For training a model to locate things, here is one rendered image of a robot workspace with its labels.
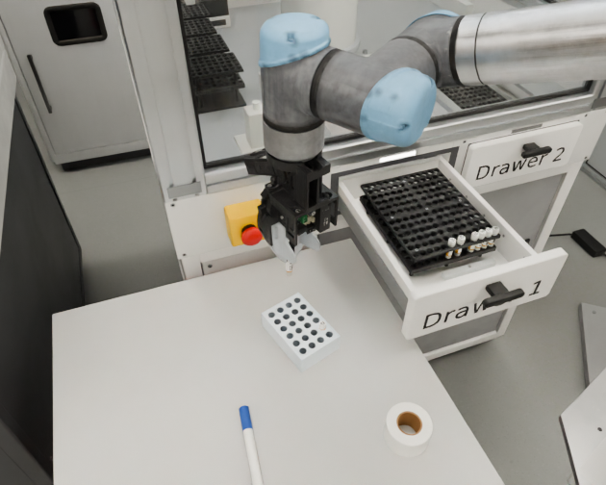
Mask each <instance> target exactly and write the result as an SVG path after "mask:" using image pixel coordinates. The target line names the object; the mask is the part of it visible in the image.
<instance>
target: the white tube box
mask: <svg viewBox="0 0 606 485"><path fill-rule="evenodd" d="M322 320H323V321H325V322H326V329H325V330H320V329H319V323H320V322H321V321H322ZM262 324H263V327H264V329H265V330H266V331H267V332H268V334H269V335H270V336H271V337H272V338H273V340H274V341H275V342H276V343H277V344H278V345H279V346H280V347H281V348H282V349H283V351H284V352H285V353H286V354H287V355H288V357H289V358H290V359H291V360H292V362H293V363H294V364H295V365H296V366H297V368H298V369H299V370H300V371H301V372H303V371H304V370H306V369H308V368H309V367H311V366H313V365H314V364H316V363H317V362H319V361H320V360H322V359H323V358H325V357H327V356H328V355H330V354H331V353H333V352H334V351H336V350H337V349H339V348H340V338H341V336H340V335H339V334H338V333H337V332H336V331H335V330H334V329H333V327H332V326H331V325H330V324H329V323H328V322H327V321H326V320H325V319H324V318H323V317H322V316H321V315H320V314H319V313H318V312H317V311H316V310H315V309H314V308H313V307H312V305H311V304H310V303H309V302H308V301H307V300H306V299H305V298H304V297H303V296H302V295H301V294H300V293H297V294H294V295H293V296H291V297H289V298H287V299H285V300H284V301H282V302H280V303H278V304H276V305H275V306H273V307H271V308H269V309H267V310H266V311H264V312H262Z"/></svg>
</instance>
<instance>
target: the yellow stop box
mask: <svg viewBox="0 0 606 485"><path fill-rule="evenodd" d="M259 205H261V200H260V199H254V200H250V201H245V202H241V203H237V204H233V205H228V206H225V207H224V214H225V221H226V228H227V234H228V237H229V239H230V242H231V245H232V246H238V245H243V244H244V243H243V242H242V240H241V234H242V232H243V231H244V230H246V229H247V228H250V227H257V228H258V225H257V216H258V208H257V207H258V206H259Z"/></svg>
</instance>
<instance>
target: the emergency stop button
mask: <svg viewBox="0 0 606 485"><path fill-rule="evenodd" d="M262 238H263V235H262V234H261V232H260V230H259V228H257V227H250V228H247V229H246V230H244V231H243V232H242V234H241V240H242V242H243V243H244V244H245V245H255V244H257V243H259V242H260V241H261V239H262Z"/></svg>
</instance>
